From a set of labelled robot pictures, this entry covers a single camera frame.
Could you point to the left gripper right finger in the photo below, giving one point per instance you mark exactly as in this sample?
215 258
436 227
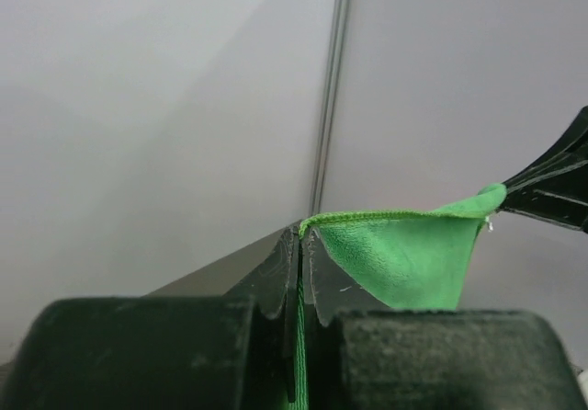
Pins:
328 290

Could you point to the green towel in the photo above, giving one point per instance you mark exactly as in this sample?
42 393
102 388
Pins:
409 259

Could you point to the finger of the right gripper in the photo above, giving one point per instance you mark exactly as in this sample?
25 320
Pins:
555 193
569 142

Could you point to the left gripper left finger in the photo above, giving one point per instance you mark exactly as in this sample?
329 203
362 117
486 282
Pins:
270 375

